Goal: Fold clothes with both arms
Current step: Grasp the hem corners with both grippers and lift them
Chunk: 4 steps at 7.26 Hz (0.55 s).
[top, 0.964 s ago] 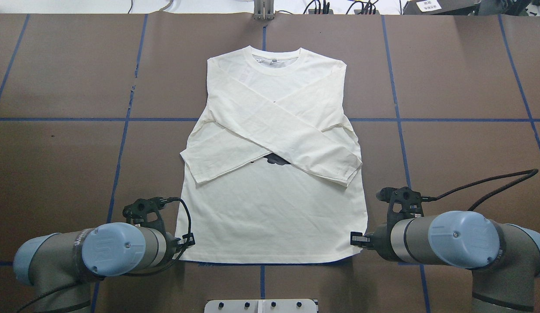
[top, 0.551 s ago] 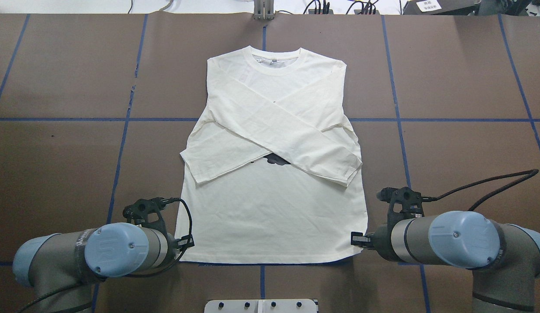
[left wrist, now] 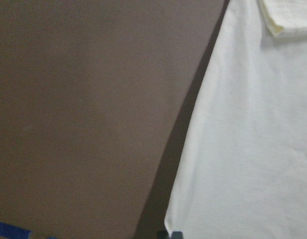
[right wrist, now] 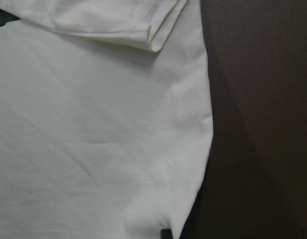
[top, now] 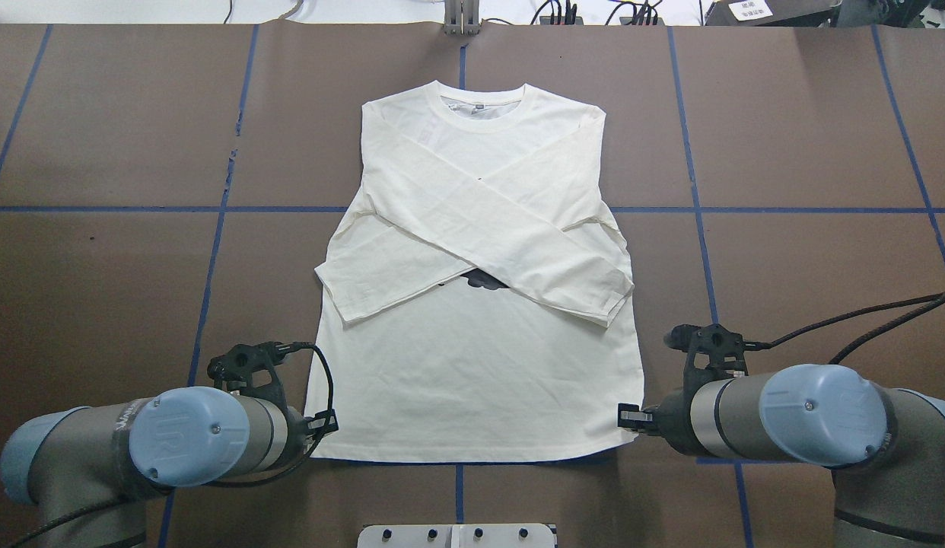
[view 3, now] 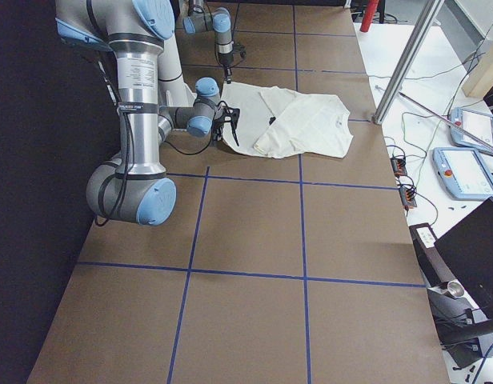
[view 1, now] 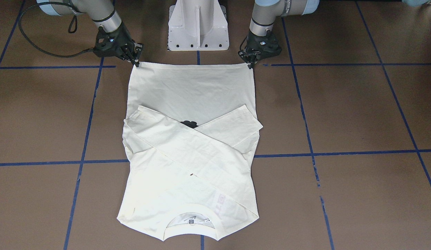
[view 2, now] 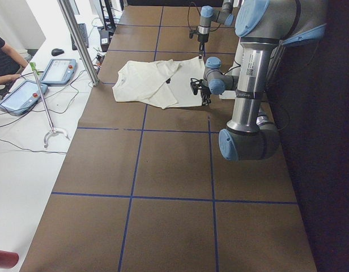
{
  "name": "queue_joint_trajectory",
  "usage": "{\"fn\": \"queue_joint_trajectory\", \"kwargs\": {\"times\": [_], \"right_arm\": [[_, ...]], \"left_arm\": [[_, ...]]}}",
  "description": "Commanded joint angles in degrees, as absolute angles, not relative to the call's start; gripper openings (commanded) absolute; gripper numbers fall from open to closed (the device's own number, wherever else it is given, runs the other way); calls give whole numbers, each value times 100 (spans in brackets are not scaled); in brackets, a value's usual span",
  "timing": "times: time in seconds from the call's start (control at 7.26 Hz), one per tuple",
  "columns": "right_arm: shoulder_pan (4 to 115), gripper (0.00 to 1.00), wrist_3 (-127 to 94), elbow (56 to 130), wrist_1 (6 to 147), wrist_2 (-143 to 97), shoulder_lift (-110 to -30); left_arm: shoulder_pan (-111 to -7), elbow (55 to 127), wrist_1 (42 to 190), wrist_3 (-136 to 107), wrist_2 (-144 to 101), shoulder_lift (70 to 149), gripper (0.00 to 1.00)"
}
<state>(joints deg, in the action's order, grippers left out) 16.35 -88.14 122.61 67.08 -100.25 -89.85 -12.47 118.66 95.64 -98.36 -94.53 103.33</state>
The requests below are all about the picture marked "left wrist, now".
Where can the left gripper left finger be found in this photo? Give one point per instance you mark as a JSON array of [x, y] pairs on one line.
[[162, 234]]

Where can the cream long-sleeve cat shirt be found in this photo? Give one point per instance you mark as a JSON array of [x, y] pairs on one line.
[[243, 168]]

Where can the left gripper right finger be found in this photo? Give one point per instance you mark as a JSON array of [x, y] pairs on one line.
[[177, 235]]

